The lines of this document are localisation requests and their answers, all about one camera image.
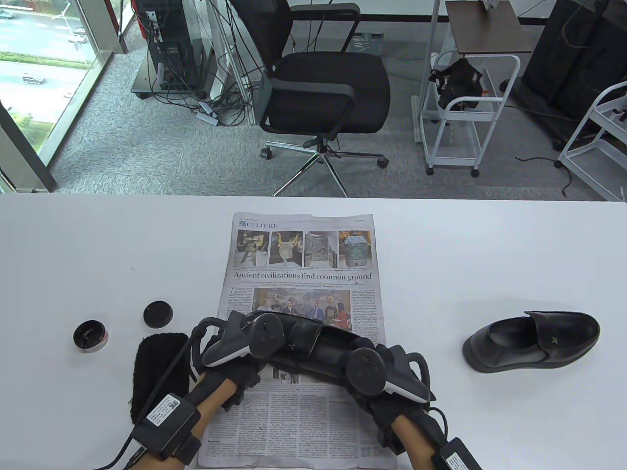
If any person's left hand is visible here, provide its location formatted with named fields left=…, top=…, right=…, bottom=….
left=193, top=356, right=267, bottom=414

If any person's right hand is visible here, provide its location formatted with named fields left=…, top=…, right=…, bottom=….
left=358, top=344, right=436, bottom=444

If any grey motion controller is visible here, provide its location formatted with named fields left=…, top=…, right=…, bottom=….
left=189, top=311, right=286, bottom=369
left=345, top=347, right=437, bottom=403

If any printed newspaper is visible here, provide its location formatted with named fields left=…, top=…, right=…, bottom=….
left=197, top=212, right=398, bottom=470

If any black leather loafer shoe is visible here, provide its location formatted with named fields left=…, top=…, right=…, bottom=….
left=267, top=313, right=387, bottom=387
left=462, top=310, right=601, bottom=374

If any black fuzzy cloth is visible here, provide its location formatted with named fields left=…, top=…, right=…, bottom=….
left=130, top=332, right=195, bottom=424

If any round black shoe polish tin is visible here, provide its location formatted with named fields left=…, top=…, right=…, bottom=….
left=73, top=320, right=108, bottom=352

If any person's left forearm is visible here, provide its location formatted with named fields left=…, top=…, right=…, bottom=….
left=189, top=378, right=238, bottom=426

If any person's right forearm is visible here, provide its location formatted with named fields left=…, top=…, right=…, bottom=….
left=392, top=411, right=441, bottom=470

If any white mesh rolling cart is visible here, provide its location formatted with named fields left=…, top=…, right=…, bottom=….
left=420, top=53, right=521, bottom=177

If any grey power strip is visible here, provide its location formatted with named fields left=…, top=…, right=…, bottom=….
left=196, top=100, right=220, bottom=125

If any black office chair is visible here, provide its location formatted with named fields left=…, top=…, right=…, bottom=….
left=229, top=0, right=391, bottom=197

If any dark wheeled platform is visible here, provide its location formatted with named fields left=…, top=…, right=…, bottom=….
left=131, top=49, right=218, bottom=101

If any white tiered rolling cart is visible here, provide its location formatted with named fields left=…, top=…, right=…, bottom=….
left=557, top=81, right=627, bottom=202

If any black computer tower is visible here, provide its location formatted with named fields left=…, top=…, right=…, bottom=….
left=135, top=0, right=206, bottom=94

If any black bag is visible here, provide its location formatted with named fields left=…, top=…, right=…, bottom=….
left=429, top=58, right=484, bottom=111

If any white metal pole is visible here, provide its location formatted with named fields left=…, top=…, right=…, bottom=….
left=414, top=0, right=441, bottom=145

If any brown top side table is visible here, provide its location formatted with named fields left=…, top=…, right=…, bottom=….
left=445, top=0, right=533, bottom=55

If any black cabinet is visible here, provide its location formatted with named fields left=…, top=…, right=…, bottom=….
left=500, top=0, right=627, bottom=150

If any tangle of black cables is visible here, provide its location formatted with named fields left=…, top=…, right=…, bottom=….
left=147, top=49, right=260, bottom=128

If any black floor cable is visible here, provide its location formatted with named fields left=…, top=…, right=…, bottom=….
left=515, top=156, right=573, bottom=198

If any white metal frame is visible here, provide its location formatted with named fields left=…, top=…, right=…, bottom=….
left=203, top=0, right=258, bottom=128

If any glass window with frame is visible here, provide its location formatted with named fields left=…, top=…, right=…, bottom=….
left=0, top=0, right=138, bottom=191

